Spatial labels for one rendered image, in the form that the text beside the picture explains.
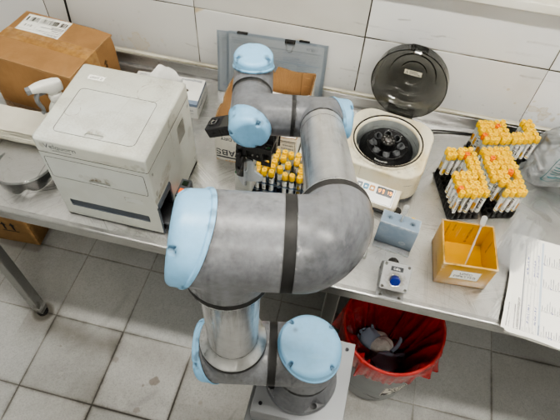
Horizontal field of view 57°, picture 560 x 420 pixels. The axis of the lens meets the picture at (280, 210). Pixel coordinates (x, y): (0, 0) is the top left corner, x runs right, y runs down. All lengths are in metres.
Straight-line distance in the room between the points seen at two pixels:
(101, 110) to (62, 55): 0.42
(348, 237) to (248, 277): 0.12
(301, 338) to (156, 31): 1.18
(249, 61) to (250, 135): 0.14
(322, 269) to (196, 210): 0.15
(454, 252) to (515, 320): 0.22
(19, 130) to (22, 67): 0.18
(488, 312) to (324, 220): 0.90
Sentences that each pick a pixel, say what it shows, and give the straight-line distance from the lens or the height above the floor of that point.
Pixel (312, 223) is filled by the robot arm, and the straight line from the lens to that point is 0.55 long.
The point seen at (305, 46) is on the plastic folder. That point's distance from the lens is 1.63.
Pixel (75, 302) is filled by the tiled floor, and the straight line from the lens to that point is 2.40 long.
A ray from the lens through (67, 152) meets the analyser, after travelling 1.29.
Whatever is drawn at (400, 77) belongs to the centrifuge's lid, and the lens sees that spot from 1.61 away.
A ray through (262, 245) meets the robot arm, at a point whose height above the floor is 1.59.
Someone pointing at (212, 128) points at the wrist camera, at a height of 1.24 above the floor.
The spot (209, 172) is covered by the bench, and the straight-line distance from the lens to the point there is 1.53.
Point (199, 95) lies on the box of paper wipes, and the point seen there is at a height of 0.93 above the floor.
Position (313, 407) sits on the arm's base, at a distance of 1.12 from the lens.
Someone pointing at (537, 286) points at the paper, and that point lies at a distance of 1.48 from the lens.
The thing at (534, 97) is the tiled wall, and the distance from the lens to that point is 1.73.
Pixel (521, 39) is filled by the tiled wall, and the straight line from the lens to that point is 1.60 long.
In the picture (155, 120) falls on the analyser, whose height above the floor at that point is 1.18.
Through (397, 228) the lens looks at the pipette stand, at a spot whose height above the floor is 0.96.
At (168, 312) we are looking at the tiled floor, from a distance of 2.28.
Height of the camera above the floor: 2.05
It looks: 54 degrees down
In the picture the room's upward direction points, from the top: 4 degrees clockwise
